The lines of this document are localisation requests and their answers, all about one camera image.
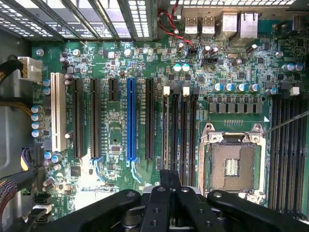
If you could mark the long black expansion slot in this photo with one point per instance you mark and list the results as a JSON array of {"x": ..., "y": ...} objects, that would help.
[
  {"x": 149, "y": 116},
  {"x": 78, "y": 116},
  {"x": 95, "y": 116}
]

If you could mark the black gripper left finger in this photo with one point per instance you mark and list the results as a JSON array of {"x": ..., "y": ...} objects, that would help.
[{"x": 101, "y": 212}]

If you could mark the grey metal PC case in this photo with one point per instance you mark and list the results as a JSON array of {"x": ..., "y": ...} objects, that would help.
[{"x": 14, "y": 135}]

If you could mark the grey rear port block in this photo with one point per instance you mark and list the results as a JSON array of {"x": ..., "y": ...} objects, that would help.
[{"x": 228, "y": 23}]

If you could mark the short black expansion slot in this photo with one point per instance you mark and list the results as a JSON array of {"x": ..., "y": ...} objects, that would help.
[{"x": 113, "y": 89}]

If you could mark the silver USB port block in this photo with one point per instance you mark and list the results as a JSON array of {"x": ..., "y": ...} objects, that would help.
[
  {"x": 208, "y": 24},
  {"x": 191, "y": 24}
]

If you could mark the silver ethernet port block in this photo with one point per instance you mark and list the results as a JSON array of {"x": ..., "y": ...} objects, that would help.
[{"x": 248, "y": 25}]

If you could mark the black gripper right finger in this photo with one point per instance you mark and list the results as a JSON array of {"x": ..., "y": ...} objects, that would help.
[{"x": 241, "y": 212}]

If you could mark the thin metal locking lever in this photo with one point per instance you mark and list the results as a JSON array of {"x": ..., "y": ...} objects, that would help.
[{"x": 285, "y": 123}]

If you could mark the RAM slot with black latch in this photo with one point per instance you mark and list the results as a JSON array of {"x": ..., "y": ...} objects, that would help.
[
  {"x": 174, "y": 130},
  {"x": 193, "y": 135}
]

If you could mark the green PC motherboard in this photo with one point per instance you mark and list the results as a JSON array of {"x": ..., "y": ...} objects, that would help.
[{"x": 116, "y": 116}]

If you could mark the vented metal slot cover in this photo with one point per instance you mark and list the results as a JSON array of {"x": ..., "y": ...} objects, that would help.
[{"x": 140, "y": 19}]

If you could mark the black SATA connector block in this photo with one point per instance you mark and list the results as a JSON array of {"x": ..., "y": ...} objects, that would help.
[{"x": 42, "y": 207}]

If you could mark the white power connector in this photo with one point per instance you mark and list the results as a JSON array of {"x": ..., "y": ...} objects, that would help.
[{"x": 30, "y": 70}]

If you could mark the blue expansion slot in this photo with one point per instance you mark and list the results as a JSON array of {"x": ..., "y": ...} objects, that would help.
[{"x": 131, "y": 116}]

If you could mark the white PCI expansion slot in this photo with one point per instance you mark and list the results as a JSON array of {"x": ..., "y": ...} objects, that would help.
[{"x": 58, "y": 111}]

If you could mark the silver CPU socket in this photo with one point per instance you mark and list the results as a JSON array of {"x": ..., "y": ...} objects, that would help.
[{"x": 231, "y": 164}]

